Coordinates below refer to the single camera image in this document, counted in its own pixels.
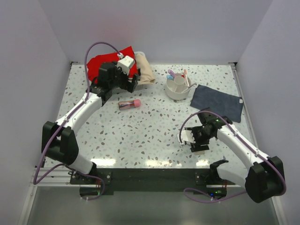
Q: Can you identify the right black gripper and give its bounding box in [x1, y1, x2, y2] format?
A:
[187, 127, 214, 152]

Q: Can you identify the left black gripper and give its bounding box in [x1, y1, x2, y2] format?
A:
[109, 61, 138, 93]

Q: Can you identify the beige small eraser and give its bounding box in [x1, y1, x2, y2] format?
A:
[194, 151, 205, 155]

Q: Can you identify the pink purple correction tape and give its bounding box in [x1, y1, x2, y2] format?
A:
[168, 69, 176, 78]

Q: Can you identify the peach cap white marker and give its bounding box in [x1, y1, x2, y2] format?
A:
[184, 69, 188, 78]

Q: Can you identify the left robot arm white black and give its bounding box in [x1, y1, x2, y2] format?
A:
[42, 57, 138, 184]

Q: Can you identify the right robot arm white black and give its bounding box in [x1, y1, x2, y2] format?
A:
[179, 109, 286, 203]

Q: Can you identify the white plastic basket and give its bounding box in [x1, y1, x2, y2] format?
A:
[112, 51, 150, 93]

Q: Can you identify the beige folded cloth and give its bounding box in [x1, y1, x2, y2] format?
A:
[130, 52, 156, 86]

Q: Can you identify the clear pen case pink cap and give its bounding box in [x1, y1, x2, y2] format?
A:
[118, 99, 141, 111]

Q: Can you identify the red folded cloth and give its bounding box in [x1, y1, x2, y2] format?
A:
[86, 46, 139, 80]

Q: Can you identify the white round divided organizer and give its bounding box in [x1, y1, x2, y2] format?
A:
[165, 76, 190, 100]

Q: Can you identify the dark blue towel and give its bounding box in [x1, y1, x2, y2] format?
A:
[190, 85, 244, 123]

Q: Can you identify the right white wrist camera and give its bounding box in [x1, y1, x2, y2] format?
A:
[177, 130, 195, 145]

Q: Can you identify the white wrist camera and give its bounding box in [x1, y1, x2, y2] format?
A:
[117, 56, 135, 73]
[177, 130, 195, 145]

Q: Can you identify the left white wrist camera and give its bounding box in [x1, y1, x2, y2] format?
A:
[117, 56, 135, 73]

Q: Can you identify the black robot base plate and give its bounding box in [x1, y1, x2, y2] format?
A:
[68, 168, 232, 199]

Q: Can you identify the aluminium frame rail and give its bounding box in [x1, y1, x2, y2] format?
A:
[228, 61, 277, 188]

